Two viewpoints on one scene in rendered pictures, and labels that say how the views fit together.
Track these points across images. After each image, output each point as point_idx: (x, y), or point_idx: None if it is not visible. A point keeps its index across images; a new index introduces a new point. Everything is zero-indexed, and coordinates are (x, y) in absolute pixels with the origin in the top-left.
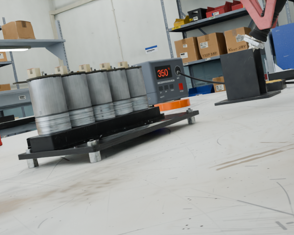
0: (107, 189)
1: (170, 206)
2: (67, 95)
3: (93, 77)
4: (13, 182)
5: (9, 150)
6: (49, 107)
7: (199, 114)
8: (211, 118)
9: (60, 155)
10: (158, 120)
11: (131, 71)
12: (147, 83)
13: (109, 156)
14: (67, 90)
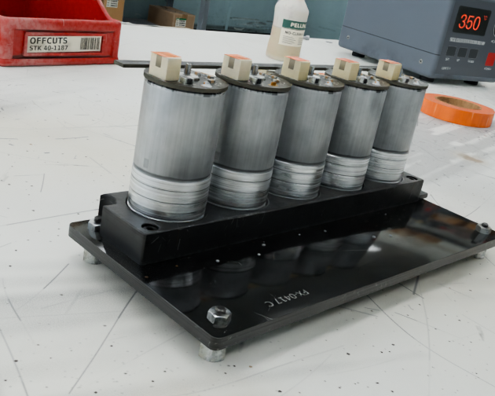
0: None
1: None
2: (227, 132)
3: (306, 98)
4: (9, 338)
5: (111, 106)
6: (168, 161)
7: None
8: None
9: (144, 296)
10: (404, 242)
11: (401, 92)
12: (430, 31)
13: (248, 346)
14: (232, 121)
